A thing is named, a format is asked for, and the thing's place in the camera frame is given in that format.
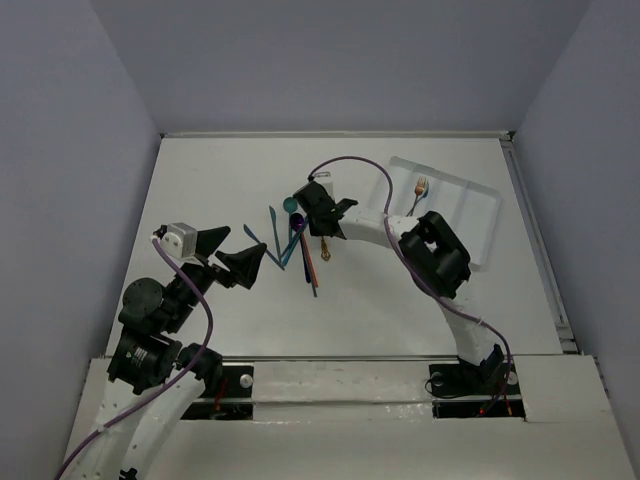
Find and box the rose gold fork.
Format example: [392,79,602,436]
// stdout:
[408,176,428,216]

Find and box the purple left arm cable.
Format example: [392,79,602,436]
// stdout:
[52,237,217,480]

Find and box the blue knife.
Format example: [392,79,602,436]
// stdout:
[243,223,286,271]

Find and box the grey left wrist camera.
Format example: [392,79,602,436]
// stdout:
[150,222,198,261]

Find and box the teal spoon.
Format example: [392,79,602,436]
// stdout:
[283,197,298,253]

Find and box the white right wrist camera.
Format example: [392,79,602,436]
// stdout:
[314,171,335,199]

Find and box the white cutlery tray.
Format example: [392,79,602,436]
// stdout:
[387,156,501,271]

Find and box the ornate gold fork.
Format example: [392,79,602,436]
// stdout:
[320,237,331,262]

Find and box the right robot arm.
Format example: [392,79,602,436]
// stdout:
[293,181,511,392]

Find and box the teal knife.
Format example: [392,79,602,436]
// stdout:
[268,205,281,258]

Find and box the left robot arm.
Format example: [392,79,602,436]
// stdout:
[56,223,267,479]

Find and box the purple iridescent spoon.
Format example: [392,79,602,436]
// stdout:
[289,212,311,284]

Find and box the shiny blue fork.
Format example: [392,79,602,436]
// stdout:
[406,177,430,217]

